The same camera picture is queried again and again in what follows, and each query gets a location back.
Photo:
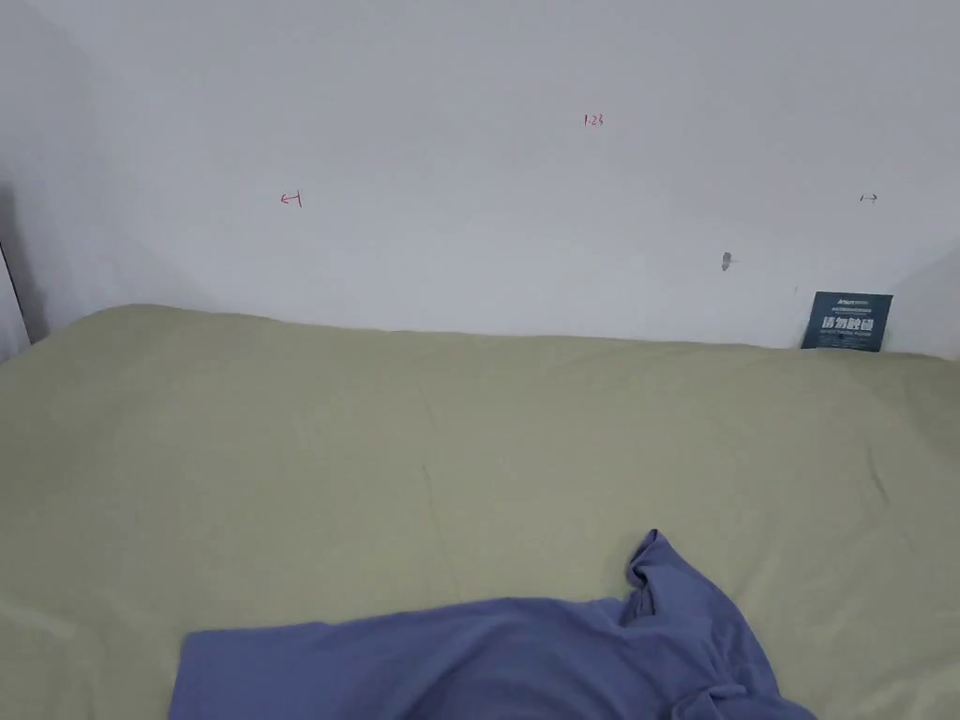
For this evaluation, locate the dark teal printed card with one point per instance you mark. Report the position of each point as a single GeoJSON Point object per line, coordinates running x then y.
{"type": "Point", "coordinates": [846, 322]}

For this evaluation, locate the bed with pale green sheet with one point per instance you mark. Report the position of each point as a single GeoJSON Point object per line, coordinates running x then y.
{"type": "Point", "coordinates": [375, 465]}

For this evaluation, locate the blue shirt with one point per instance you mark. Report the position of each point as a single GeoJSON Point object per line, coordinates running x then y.
{"type": "Point", "coordinates": [525, 660]}

